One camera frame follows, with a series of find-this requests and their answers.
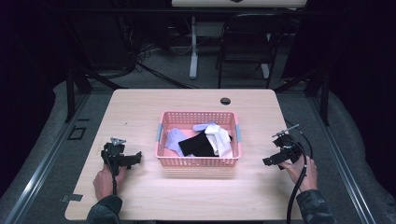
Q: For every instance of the metal floor rail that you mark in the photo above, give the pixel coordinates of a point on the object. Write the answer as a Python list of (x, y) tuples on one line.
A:
[(341, 161), (40, 168)]

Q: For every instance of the black folding chair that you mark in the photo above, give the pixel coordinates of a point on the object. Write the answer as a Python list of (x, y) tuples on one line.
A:
[(249, 43)]

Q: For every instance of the white desk leg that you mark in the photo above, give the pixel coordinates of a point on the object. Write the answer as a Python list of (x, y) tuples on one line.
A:
[(194, 53)]

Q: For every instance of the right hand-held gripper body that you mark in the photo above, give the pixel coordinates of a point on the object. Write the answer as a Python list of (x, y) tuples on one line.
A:
[(288, 147)]

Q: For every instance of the large lavender cloth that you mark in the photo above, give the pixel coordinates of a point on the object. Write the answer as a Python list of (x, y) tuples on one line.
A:
[(175, 140)]

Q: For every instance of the white cloth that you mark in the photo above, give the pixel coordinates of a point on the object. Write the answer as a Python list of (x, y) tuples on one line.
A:
[(221, 141)]

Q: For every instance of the white desk top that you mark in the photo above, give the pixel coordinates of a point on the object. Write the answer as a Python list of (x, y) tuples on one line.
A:
[(236, 3)]

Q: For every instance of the black metal stand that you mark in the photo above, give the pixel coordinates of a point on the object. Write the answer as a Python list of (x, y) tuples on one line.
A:
[(323, 93), (71, 90)]

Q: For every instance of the small lavender cloth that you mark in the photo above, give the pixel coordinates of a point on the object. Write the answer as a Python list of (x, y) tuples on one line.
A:
[(202, 126)]

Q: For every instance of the grey tape strip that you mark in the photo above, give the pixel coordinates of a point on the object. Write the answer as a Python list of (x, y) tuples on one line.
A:
[(72, 197)]

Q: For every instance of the person's right hand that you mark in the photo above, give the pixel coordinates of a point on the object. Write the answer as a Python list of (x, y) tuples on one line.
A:
[(303, 175)]

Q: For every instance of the person's left hand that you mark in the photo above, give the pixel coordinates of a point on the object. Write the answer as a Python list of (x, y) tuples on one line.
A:
[(104, 183)]

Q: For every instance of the pink plastic basket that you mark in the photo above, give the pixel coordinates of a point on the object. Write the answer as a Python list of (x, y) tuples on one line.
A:
[(199, 161)]

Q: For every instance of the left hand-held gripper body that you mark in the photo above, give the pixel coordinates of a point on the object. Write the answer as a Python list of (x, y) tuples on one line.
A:
[(114, 153)]

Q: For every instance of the black cloth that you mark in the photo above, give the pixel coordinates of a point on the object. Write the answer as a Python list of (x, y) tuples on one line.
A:
[(197, 146)]

